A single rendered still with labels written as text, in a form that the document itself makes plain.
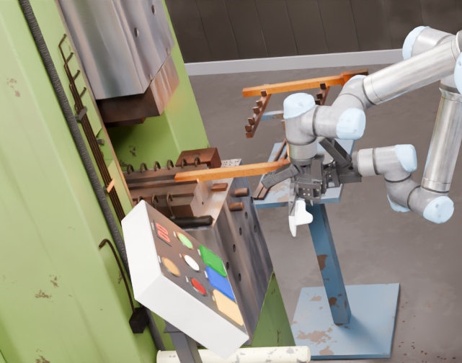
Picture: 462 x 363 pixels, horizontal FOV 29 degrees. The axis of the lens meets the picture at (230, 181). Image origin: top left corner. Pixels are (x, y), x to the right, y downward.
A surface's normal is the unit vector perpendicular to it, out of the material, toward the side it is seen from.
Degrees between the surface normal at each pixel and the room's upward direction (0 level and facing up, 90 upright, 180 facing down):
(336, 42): 90
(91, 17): 90
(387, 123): 0
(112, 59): 90
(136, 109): 90
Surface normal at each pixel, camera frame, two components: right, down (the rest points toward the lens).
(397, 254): -0.25, -0.83
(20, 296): -0.22, 0.55
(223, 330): 0.19, 0.45
